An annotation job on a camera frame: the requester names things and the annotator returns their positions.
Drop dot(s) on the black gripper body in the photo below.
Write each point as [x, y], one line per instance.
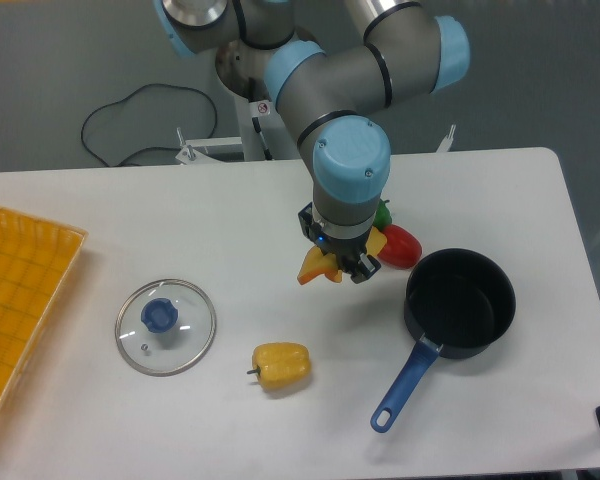
[346, 242]

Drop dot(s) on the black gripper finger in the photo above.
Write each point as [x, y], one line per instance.
[306, 221]
[363, 268]

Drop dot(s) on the yellow bread slice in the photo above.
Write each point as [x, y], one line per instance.
[316, 263]

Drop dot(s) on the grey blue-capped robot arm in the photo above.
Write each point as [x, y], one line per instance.
[349, 156]

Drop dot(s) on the red bell pepper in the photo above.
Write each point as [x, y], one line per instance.
[402, 250]

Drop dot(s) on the green bell pepper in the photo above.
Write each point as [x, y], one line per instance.
[383, 216]

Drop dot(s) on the yellow bell pepper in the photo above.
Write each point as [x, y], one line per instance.
[278, 365]

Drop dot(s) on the glass lid with blue knob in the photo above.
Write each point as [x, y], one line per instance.
[165, 327]

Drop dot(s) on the yellow woven basket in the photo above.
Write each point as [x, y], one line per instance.
[36, 258]

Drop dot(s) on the black pot with blue handle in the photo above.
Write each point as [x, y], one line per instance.
[457, 303]

